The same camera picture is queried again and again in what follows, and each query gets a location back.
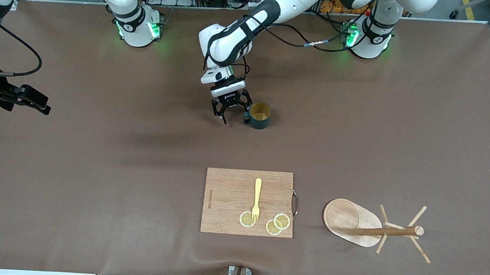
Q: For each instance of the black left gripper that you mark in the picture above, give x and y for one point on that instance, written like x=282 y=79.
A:
x=231 y=98

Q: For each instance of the dark green mug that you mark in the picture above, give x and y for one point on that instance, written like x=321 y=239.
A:
x=259 y=112

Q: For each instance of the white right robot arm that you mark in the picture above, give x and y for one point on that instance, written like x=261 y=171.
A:
x=136 y=29

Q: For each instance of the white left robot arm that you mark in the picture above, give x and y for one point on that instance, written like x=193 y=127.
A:
x=296 y=0

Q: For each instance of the wooden mug tree rack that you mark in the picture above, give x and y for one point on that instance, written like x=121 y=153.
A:
x=342 y=218

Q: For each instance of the wooden cutting board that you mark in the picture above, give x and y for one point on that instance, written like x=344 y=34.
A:
x=228 y=196

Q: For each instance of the yellow plastic fork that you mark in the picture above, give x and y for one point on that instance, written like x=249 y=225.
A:
x=257 y=193

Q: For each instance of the lemon slice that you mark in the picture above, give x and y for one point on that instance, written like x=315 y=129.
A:
x=271 y=229
x=283 y=221
x=244 y=219

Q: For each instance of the brown table mat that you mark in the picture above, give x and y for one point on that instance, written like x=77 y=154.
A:
x=355 y=140

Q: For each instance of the orange snack packets pile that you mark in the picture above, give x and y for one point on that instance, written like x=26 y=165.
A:
x=330 y=6

